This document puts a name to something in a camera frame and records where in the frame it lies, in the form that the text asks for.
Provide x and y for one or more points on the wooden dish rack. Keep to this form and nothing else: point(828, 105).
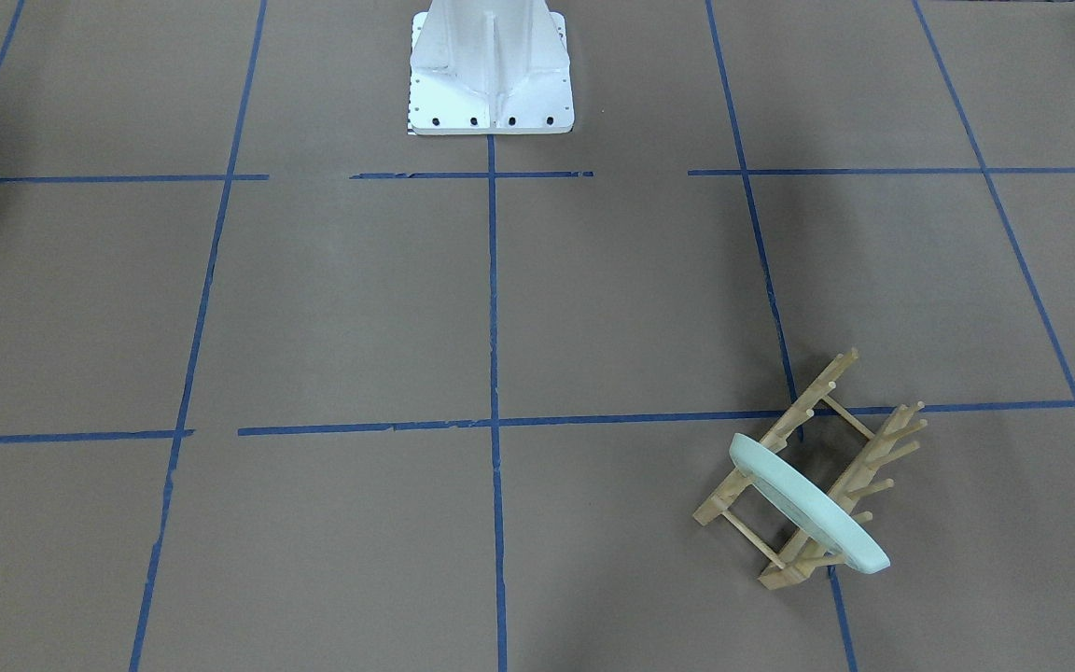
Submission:
point(801, 556)

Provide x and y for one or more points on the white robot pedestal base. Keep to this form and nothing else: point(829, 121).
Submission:
point(479, 67)

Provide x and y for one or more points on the light green plate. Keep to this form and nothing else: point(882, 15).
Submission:
point(810, 509)

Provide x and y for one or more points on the blue tape grid lines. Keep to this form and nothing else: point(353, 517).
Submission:
point(286, 388)

